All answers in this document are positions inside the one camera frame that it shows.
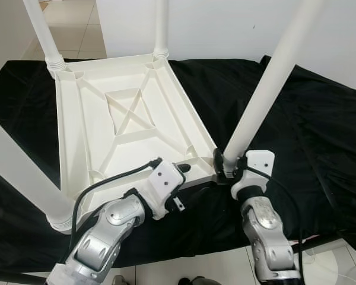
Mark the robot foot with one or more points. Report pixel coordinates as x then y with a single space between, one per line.
120 281
197 281

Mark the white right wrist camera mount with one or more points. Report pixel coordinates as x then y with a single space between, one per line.
261 160

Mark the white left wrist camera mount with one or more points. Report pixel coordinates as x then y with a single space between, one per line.
163 178

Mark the white plastic table top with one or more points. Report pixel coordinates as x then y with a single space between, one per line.
95 130

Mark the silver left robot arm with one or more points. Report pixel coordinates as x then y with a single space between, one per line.
104 237

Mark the pink cushion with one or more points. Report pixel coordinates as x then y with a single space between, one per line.
311 237

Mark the black table cloth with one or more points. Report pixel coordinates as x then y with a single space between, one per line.
320 148

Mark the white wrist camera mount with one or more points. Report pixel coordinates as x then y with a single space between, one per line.
261 160
163 178

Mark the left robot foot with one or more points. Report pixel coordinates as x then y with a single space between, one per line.
120 281

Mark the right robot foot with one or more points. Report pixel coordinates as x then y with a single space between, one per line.
197 281

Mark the white plastic table leg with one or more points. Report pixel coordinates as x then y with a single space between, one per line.
24 178
273 77
44 35
161 27

